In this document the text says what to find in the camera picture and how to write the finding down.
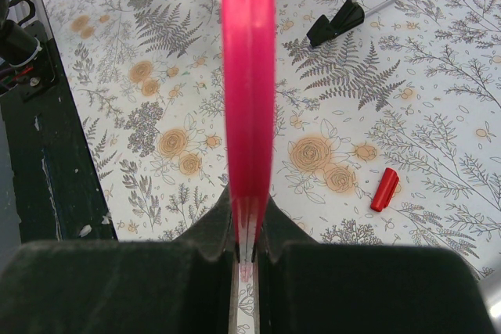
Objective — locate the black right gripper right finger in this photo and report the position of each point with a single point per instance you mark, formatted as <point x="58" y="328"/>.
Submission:
<point x="309" y="287"/>

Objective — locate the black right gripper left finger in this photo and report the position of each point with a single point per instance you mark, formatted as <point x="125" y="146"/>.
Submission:
<point x="106" y="286"/>

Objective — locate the pink framed whiteboard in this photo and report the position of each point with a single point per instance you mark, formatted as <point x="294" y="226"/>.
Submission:
<point x="248" y="28"/>

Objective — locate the red marker cap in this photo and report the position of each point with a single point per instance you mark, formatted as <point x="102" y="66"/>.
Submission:
<point x="385" y="190"/>

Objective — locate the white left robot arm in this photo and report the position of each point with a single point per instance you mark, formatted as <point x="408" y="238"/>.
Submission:
<point x="18" y="48"/>

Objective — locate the floral patterned mat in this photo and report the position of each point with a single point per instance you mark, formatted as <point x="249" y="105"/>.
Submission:
<point x="414" y="88"/>

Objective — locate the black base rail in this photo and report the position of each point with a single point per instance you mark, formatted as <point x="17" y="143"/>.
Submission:
<point x="55" y="185"/>

